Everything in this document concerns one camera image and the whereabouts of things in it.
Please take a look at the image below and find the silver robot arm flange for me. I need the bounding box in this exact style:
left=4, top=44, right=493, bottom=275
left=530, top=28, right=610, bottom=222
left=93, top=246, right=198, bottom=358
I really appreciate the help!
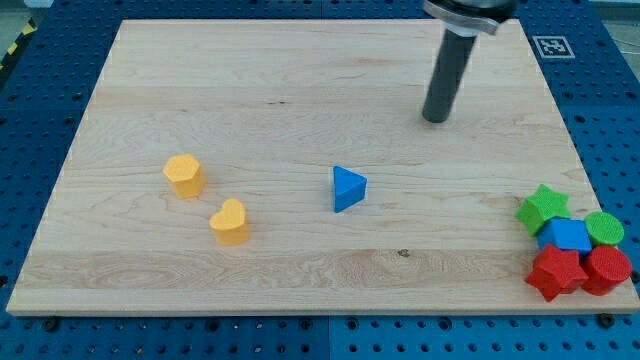
left=422, top=0, right=518, bottom=37

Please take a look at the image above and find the blue triangle block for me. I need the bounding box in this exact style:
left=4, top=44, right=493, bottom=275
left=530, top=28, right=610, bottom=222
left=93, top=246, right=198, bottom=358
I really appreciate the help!
left=333, top=166, right=368, bottom=213

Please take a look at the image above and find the yellow heart block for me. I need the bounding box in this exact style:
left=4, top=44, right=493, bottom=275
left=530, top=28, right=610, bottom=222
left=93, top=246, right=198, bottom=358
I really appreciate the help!
left=209, top=198, right=250, bottom=246

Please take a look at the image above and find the yellow hexagon block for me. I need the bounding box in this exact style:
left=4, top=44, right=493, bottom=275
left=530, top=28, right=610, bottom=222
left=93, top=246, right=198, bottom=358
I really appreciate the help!
left=162, top=154, right=207, bottom=199

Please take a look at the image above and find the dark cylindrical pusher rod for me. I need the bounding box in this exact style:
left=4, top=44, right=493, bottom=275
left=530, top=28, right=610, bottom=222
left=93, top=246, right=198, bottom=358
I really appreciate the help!
left=422, top=30, right=476, bottom=123

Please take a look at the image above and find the green star block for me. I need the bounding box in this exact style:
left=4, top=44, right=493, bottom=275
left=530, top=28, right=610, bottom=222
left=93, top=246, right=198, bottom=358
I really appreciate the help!
left=515, top=184, right=571, bottom=236

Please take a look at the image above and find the red star block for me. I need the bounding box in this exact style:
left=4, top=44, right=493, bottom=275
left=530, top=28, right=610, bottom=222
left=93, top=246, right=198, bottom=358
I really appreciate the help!
left=525, top=244, right=589, bottom=302

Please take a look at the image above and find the blue cube block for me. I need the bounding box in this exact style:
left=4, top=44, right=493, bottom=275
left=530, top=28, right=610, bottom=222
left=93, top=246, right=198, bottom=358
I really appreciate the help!
left=537, top=218, right=592, bottom=257

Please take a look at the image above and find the white fiducial marker tag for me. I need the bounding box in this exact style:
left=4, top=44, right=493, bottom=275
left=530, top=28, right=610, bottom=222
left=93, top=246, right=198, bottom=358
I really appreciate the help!
left=533, top=35, right=575, bottom=59

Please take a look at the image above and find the green cylinder block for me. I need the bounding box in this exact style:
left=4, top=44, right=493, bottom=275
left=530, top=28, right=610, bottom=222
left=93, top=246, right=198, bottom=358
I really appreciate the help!
left=584, top=211, right=625, bottom=246

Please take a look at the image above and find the red cylinder block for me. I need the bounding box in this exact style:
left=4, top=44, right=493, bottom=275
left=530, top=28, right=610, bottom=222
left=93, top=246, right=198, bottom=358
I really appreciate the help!
left=581, top=245, right=632, bottom=296

